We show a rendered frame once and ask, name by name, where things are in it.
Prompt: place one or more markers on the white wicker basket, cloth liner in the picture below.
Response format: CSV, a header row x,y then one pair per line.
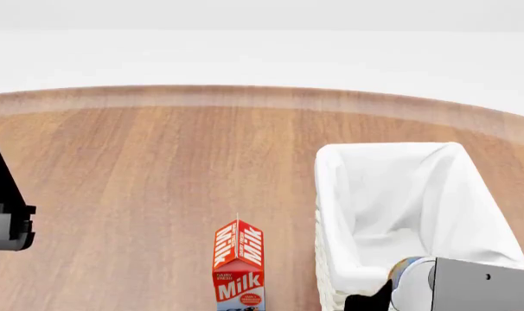
x,y
396,194

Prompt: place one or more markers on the red and white milk carton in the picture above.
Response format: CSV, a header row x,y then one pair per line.
x,y
238,285

